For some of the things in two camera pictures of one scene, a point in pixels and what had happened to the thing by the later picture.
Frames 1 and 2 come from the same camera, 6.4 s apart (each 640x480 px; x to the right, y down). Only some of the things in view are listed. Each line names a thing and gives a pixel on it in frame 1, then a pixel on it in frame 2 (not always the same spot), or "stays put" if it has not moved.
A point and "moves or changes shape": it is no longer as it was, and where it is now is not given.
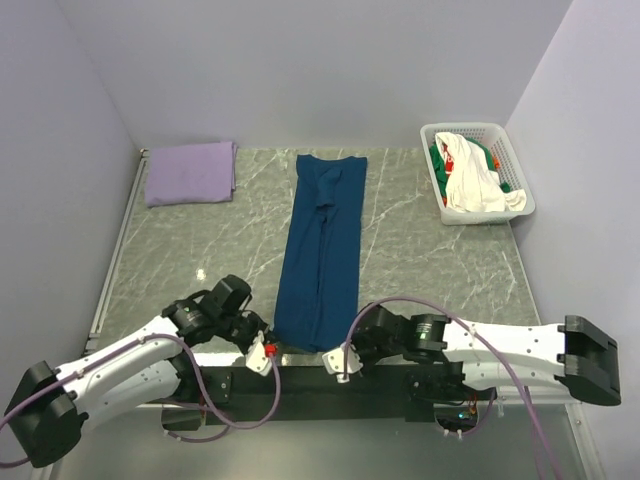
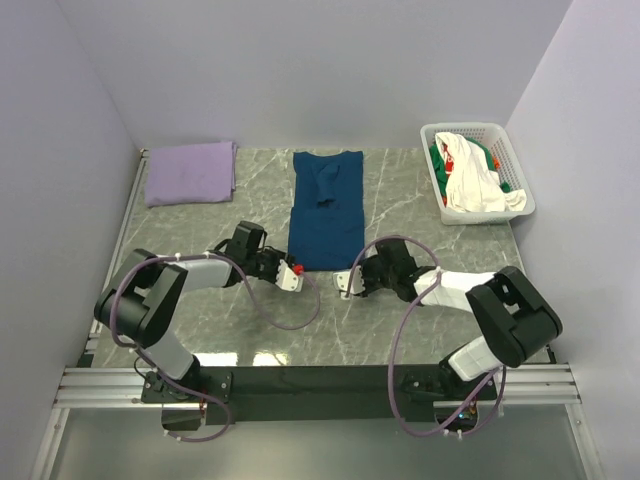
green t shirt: (443, 166) stays put
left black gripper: (260, 324) to (278, 256)
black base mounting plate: (392, 391) stays put
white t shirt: (472, 185) stays put
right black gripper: (357, 342) to (366, 265)
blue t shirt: (317, 306) moves or changes shape
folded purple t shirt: (191, 174) stays put
